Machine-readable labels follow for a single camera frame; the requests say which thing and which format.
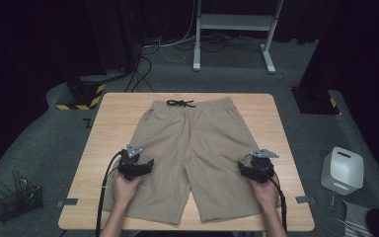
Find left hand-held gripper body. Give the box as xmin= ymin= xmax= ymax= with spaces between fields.
xmin=117 ymin=143 xmax=148 ymax=182

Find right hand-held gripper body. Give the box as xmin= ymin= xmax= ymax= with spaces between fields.
xmin=250 ymin=148 xmax=280 ymax=185

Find khaki shorts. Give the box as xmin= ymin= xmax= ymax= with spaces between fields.
xmin=102 ymin=96 xmax=282 ymax=226

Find person's left hand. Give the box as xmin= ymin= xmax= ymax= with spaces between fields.
xmin=113 ymin=174 xmax=143 ymax=206

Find person's right hand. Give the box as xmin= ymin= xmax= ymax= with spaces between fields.
xmin=249 ymin=177 xmax=281 ymax=210

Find white box appliance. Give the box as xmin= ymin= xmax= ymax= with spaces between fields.
xmin=320 ymin=146 xmax=364 ymax=197

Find yellow black striped base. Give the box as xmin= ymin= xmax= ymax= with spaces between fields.
xmin=56 ymin=74 xmax=107 ymax=112

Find black floor base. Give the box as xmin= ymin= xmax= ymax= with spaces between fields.
xmin=290 ymin=86 xmax=341 ymax=116

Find grey ribbed sheet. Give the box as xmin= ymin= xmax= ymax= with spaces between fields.
xmin=341 ymin=200 xmax=373 ymax=237

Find white metal stand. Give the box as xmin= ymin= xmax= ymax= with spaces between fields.
xmin=192 ymin=0 xmax=284 ymax=75

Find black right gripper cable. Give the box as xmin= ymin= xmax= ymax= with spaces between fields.
xmin=253 ymin=161 xmax=289 ymax=235

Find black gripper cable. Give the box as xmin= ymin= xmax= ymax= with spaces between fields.
xmin=253 ymin=161 xmax=289 ymax=235
xmin=95 ymin=149 xmax=126 ymax=237

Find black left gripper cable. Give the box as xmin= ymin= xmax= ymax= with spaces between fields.
xmin=95 ymin=149 xmax=126 ymax=237

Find black floor cables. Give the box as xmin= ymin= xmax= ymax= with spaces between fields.
xmin=124 ymin=45 xmax=156 ymax=93

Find black wire basket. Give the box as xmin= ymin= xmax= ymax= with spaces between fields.
xmin=0 ymin=177 xmax=43 ymax=223

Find white floor cable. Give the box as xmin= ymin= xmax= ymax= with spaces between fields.
xmin=142 ymin=0 xmax=198 ymax=63

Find black cable bundle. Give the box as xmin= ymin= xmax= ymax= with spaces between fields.
xmin=200 ymin=33 xmax=265 ymax=53

